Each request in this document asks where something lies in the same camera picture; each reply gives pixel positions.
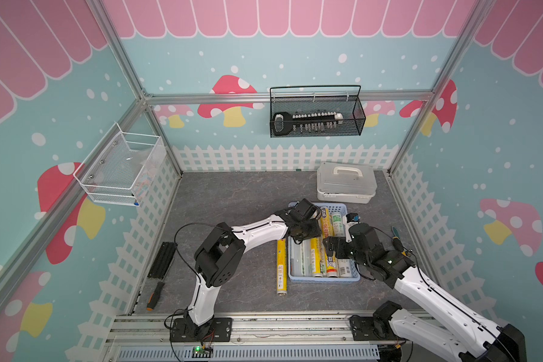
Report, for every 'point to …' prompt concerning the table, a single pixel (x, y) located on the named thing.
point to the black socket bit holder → (310, 122)
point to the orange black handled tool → (154, 296)
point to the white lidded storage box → (345, 182)
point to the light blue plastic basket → (309, 259)
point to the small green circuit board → (200, 352)
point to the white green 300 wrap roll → (303, 258)
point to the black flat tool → (161, 264)
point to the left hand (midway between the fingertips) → (318, 235)
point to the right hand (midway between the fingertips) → (333, 240)
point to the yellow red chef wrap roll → (281, 268)
